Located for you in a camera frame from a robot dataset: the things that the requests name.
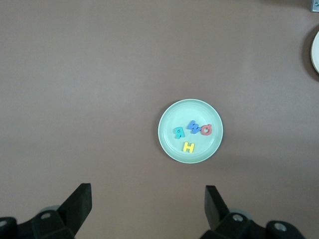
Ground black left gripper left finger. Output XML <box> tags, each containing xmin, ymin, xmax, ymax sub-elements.
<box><xmin>59</xmin><ymin>183</ymin><xmax>93</xmax><ymax>237</ymax></box>

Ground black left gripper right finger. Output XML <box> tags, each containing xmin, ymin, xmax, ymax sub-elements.
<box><xmin>205</xmin><ymin>185</ymin><xmax>231</xmax><ymax>231</ymax></box>

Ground yellow capital letter H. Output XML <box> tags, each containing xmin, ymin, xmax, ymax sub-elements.
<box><xmin>182</xmin><ymin>141</ymin><xmax>195</xmax><ymax>153</ymax></box>

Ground red capital letter Q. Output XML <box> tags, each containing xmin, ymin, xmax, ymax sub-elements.
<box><xmin>200</xmin><ymin>123</ymin><xmax>213</xmax><ymax>136</ymax></box>

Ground teal capital letter R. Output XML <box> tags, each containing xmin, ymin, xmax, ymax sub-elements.
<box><xmin>173</xmin><ymin>126</ymin><xmax>186</xmax><ymax>139</ymax></box>

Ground blue capital letter W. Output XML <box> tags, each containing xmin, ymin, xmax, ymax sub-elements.
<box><xmin>187</xmin><ymin>120</ymin><xmax>202</xmax><ymax>135</ymax></box>

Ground green round plate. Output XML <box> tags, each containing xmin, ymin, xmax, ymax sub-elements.
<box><xmin>158</xmin><ymin>99</ymin><xmax>224</xmax><ymax>165</ymax></box>

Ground beige round plate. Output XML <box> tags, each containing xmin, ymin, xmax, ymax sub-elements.
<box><xmin>310</xmin><ymin>31</ymin><xmax>319</xmax><ymax>74</ymax></box>

